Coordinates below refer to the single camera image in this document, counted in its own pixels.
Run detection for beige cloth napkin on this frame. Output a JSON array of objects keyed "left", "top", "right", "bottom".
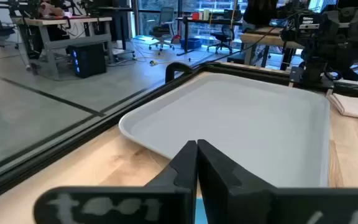
[{"left": 327, "top": 92, "right": 358, "bottom": 122}]

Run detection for black computer tower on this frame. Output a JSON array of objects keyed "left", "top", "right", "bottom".
[{"left": 68, "top": 42, "right": 108, "bottom": 79}]

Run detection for black office chair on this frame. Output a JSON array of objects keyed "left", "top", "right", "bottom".
[{"left": 206, "top": 25, "right": 235, "bottom": 55}]

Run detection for black office desk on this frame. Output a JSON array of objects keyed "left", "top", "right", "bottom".
[{"left": 175, "top": 17, "right": 244, "bottom": 57}]

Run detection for wooden workbench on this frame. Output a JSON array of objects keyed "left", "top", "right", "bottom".
[{"left": 240, "top": 26, "right": 306, "bottom": 70}]

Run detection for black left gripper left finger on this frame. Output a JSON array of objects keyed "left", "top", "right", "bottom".
[{"left": 32, "top": 140, "right": 198, "bottom": 224}]

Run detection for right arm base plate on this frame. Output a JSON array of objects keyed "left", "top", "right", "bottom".
[{"left": 288, "top": 66, "right": 335, "bottom": 91}]

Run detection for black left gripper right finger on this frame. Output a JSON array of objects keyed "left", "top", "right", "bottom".
[{"left": 197, "top": 139, "right": 358, "bottom": 224}]

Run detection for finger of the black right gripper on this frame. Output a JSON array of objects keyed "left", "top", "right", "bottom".
[
  {"left": 337, "top": 60, "right": 358, "bottom": 82},
  {"left": 302, "top": 57, "right": 328, "bottom": 85}
]

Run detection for grey mesh office chair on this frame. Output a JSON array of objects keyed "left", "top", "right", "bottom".
[{"left": 149, "top": 6, "right": 176, "bottom": 52}]

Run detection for grey plastic tray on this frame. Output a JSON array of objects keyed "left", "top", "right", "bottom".
[{"left": 118, "top": 72, "right": 331, "bottom": 188}]

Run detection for blue storage bin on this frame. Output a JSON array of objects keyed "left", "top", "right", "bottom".
[{"left": 180, "top": 37, "right": 203, "bottom": 50}]

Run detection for wooden desk grey legs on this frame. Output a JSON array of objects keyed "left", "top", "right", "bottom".
[{"left": 11, "top": 16, "right": 115, "bottom": 80}]

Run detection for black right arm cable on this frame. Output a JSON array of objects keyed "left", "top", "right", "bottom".
[{"left": 165, "top": 11, "right": 301, "bottom": 84}]

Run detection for black aluminium table frame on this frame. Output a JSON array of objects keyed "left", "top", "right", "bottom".
[{"left": 0, "top": 61, "right": 358, "bottom": 208}]

